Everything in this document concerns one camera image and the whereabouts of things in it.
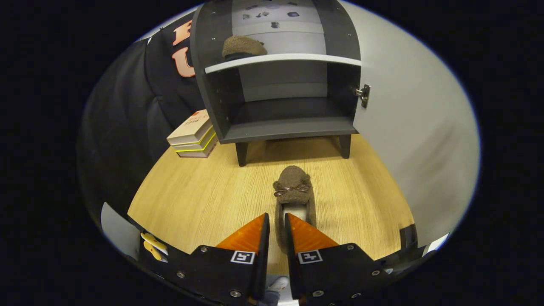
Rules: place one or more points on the dark grey shoe cabinet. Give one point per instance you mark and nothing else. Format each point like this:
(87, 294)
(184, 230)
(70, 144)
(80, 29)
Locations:
(289, 127)

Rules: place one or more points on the brown fuzzy shoe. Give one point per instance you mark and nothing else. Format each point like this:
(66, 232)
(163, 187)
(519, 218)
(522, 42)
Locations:
(293, 178)
(244, 46)

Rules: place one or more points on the metal cabinet hinge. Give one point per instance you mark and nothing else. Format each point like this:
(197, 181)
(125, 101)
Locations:
(364, 95)

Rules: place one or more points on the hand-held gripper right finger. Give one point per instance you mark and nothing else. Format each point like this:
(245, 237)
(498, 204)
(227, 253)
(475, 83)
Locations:
(289, 259)

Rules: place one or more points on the yellow edged book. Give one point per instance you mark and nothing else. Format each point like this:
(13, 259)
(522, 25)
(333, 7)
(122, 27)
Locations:
(191, 148)

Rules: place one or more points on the beige shoe cabinet door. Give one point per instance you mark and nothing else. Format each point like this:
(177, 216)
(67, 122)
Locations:
(416, 127)

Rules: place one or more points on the short black post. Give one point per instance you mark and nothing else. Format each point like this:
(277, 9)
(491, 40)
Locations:
(409, 238)

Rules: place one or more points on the person's white sneaker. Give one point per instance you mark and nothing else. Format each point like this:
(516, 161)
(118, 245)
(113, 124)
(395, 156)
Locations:
(278, 284)

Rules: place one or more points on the black backdrop cloth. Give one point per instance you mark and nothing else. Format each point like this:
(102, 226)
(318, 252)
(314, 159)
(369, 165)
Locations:
(123, 119)

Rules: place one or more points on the thin pale book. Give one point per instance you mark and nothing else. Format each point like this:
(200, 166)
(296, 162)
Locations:
(193, 154)

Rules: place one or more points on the white flat object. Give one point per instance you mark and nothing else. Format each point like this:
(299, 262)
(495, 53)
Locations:
(437, 244)

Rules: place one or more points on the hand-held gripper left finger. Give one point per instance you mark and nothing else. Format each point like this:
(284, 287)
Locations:
(264, 255)

